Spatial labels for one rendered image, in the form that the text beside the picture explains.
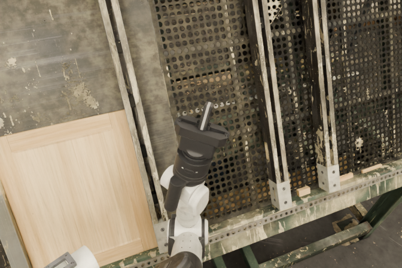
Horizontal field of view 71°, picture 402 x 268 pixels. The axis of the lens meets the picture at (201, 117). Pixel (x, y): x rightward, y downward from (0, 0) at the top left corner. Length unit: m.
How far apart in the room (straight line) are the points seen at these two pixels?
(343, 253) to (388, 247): 0.34
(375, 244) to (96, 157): 2.05
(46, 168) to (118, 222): 0.32
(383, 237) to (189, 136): 2.13
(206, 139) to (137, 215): 0.62
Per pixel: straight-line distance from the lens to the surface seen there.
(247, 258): 1.99
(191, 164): 0.65
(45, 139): 1.08
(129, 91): 1.01
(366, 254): 2.46
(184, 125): 0.62
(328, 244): 2.17
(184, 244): 0.85
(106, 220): 1.17
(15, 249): 1.22
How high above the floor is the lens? 2.03
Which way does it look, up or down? 43 degrees down
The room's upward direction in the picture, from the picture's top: straight up
